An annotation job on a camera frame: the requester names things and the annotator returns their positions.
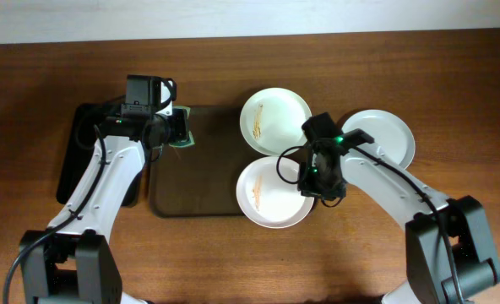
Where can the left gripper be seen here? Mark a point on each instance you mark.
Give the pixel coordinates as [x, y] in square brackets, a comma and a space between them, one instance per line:
[179, 127]

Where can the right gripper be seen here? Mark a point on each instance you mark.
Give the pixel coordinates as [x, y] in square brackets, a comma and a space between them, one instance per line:
[321, 188]

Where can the green yellow sponge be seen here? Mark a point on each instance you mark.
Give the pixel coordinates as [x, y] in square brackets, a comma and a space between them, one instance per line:
[181, 136]

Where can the white plate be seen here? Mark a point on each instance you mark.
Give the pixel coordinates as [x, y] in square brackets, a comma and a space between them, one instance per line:
[267, 200]
[271, 120]
[389, 131]

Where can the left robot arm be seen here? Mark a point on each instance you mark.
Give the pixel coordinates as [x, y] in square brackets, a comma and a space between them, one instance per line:
[71, 261]

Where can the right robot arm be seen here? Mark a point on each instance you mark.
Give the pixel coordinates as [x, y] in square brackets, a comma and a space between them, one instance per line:
[449, 248]

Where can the brown serving tray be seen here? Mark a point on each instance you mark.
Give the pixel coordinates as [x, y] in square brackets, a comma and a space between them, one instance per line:
[200, 180]

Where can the black rectangular tray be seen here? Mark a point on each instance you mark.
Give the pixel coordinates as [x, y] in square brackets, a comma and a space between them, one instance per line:
[82, 135]

